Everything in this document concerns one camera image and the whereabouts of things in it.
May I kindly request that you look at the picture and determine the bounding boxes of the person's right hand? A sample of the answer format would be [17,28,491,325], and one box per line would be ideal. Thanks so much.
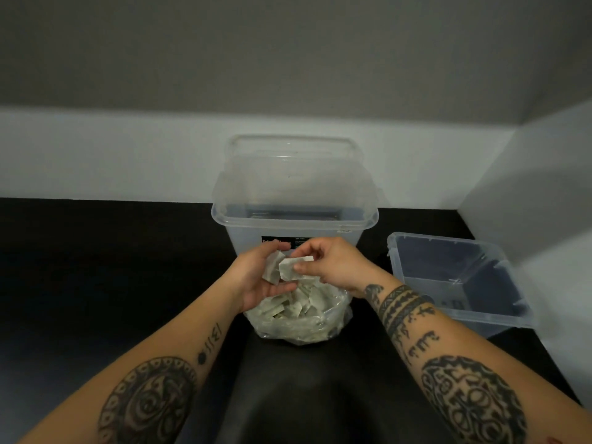
[290,236,371,299]

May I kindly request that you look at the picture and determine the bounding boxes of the person's left hand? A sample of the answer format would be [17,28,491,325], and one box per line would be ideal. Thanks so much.
[221,239,299,314]

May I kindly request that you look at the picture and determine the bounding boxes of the clear plastic bag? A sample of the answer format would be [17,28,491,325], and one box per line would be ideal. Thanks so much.
[242,281,353,346]

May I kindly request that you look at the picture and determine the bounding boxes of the small clear plastic bin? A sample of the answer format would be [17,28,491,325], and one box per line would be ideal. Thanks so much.
[386,231,537,339]

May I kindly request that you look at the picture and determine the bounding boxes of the person's left forearm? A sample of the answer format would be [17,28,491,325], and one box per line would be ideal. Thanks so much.
[18,277,250,444]

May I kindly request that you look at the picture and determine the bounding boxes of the person's right forearm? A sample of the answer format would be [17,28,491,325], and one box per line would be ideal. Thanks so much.
[351,268,588,444]

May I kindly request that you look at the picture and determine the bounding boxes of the large clear storage box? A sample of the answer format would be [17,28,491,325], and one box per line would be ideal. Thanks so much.
[211,203,379,273]

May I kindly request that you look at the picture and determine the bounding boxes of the clear storage box lid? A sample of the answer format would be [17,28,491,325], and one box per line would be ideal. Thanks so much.
[212,134,378,223]

